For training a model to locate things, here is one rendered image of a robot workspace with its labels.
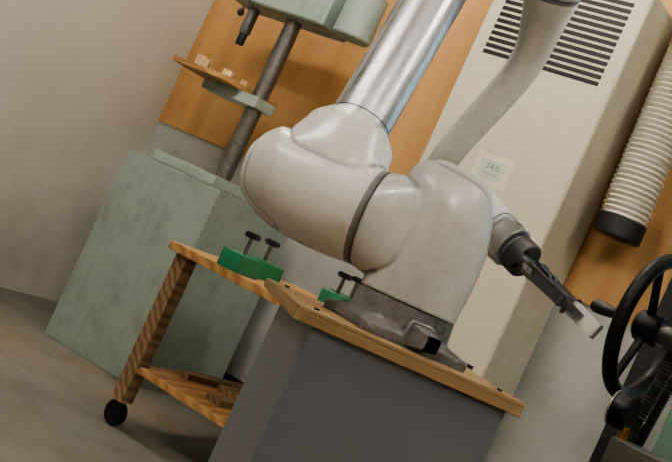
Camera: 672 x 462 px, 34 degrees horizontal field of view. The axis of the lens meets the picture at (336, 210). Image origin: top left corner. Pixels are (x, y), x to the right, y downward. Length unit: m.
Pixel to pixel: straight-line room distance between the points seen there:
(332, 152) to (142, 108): 3.01
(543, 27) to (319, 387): 0.82
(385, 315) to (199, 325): 2.26
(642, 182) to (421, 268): 1.91
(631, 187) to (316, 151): 1.90
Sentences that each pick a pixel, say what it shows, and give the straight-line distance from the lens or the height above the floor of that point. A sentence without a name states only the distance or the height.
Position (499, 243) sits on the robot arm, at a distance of 2.10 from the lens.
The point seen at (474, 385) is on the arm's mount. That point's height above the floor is 0.62.
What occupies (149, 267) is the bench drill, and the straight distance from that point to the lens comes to 3.69.
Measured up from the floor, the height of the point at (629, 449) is 0.61.
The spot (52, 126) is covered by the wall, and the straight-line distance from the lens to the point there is 4.34.
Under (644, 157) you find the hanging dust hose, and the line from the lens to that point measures 3.42.
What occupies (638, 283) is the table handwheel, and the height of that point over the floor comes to 0.87.
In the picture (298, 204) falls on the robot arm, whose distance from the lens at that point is 1.62.
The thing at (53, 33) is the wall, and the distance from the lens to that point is 4.23.
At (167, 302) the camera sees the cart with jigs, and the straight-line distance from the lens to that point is 3.01.
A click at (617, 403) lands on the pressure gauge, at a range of 1.79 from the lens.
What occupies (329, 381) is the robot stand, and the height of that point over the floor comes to 0.54.
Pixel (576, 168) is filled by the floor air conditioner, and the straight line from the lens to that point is 3.36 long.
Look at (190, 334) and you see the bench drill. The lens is 3.78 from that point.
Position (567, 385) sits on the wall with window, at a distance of 3.55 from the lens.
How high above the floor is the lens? 0.72
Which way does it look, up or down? 1 degrees up
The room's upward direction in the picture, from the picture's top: 25 degrees clockwise
